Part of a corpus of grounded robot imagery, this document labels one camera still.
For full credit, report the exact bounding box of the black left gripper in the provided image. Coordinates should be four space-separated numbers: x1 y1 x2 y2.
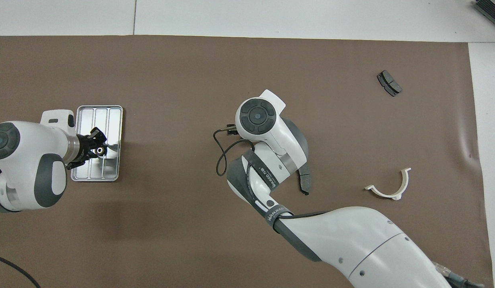
66 127 108 170

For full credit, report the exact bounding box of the silver metal tray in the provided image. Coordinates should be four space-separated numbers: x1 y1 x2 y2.
71 105 124 182

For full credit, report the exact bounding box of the brown paper mat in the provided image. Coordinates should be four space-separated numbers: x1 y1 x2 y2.
0 35 494 288

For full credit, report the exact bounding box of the dark grey brake pad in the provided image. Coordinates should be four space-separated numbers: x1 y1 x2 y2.
377 70 403 97
297 164 312 196

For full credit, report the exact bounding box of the black ribbed device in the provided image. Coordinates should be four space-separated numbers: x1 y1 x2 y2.
473 0 495 32

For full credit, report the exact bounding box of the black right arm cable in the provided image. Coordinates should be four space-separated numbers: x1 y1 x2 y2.
213 126 332 220

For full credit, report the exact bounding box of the thin black loose cable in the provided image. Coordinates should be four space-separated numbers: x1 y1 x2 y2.
0 254 41 288

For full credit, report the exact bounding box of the white curved plastic bracket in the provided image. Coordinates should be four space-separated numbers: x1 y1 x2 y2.
364 168 411 200

